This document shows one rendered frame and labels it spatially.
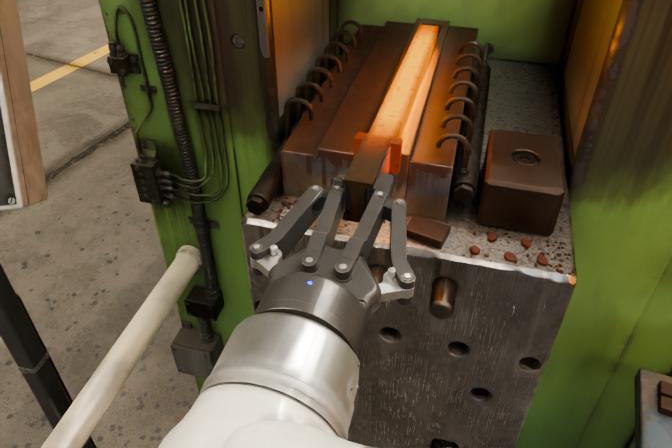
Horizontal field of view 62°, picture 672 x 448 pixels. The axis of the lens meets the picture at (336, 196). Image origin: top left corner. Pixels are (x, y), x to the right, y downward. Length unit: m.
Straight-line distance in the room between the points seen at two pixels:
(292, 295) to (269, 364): 0.06
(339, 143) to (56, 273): 1.56
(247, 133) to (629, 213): 0.54
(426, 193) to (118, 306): 1.40
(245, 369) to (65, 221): 2.01
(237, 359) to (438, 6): 0.83
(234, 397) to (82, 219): 2.00
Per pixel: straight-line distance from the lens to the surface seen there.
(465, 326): 0.70
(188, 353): 1.22
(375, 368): 0.80
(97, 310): 1.92
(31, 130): 0.75
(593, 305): 0.96
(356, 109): 0.73
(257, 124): 0.84
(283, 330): 0.34
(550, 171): 0.67
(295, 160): 0.67
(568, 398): 1.14
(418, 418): 0.88
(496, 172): 0.65
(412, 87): 0.68
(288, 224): 0.45
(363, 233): 0.44
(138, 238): 2.13
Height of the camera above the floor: 1.34
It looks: 37 degrees down
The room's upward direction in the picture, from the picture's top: straight up
